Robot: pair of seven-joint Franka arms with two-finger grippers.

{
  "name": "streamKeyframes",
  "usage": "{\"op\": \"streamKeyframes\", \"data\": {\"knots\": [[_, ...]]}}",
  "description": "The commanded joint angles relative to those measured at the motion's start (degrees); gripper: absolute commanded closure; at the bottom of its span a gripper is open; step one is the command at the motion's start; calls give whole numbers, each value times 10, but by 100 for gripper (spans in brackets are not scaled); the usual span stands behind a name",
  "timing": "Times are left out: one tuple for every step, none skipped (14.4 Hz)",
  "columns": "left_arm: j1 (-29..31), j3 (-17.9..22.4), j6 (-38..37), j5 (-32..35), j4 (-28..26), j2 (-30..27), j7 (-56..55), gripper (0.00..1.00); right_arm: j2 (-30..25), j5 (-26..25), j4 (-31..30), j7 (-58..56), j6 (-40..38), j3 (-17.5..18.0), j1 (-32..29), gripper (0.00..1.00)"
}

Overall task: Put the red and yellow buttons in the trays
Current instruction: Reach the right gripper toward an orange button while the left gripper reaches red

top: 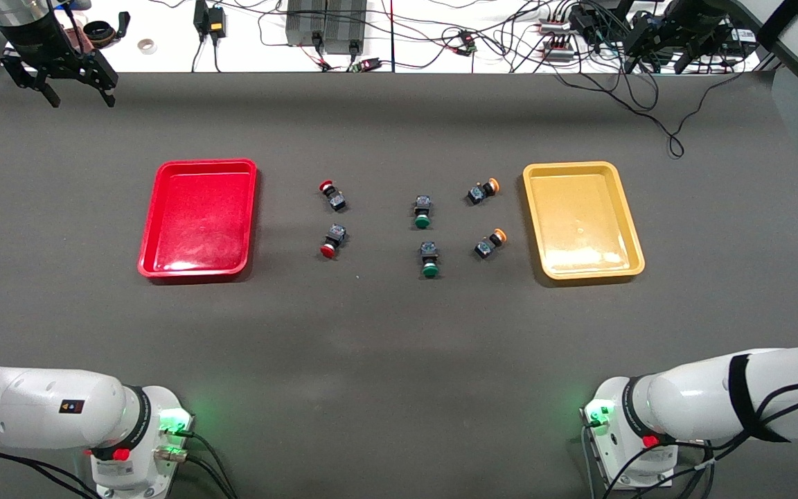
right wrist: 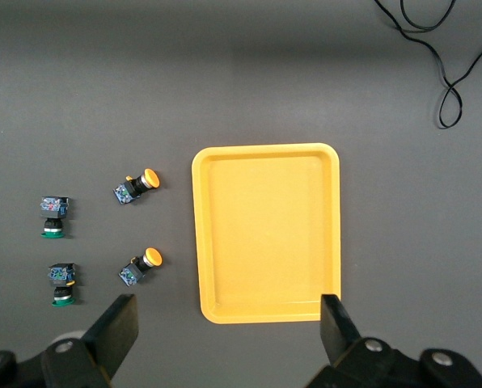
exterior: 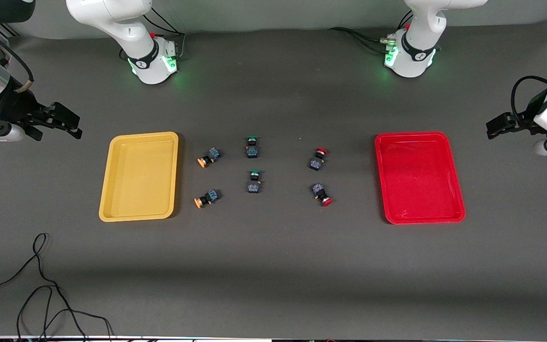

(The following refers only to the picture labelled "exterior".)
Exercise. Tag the green push button switch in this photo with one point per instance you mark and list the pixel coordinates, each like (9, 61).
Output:
(252, 151)
(254, 186)

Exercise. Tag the dark grey table mat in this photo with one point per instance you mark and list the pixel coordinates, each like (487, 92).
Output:
(273, 266)

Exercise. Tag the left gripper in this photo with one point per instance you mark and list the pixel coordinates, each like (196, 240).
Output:
(522, 119)

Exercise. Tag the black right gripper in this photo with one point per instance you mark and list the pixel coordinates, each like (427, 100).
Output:
(15, 105)

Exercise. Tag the yellow push button switch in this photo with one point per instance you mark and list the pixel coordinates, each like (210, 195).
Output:
(212, 195)
(212, 155)

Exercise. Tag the yellow plastic tray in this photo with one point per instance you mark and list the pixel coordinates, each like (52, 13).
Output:
(131, 190)

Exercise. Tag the aluminium frame rail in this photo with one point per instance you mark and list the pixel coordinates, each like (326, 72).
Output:
(5, 31)

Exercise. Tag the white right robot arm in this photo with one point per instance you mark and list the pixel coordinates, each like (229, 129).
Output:
(126, 28)

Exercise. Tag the red push button switch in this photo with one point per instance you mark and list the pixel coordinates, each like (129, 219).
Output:
(316, 164)
(319, 191)

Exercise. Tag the red plastic tray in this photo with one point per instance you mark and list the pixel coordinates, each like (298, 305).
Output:
(420, 190)

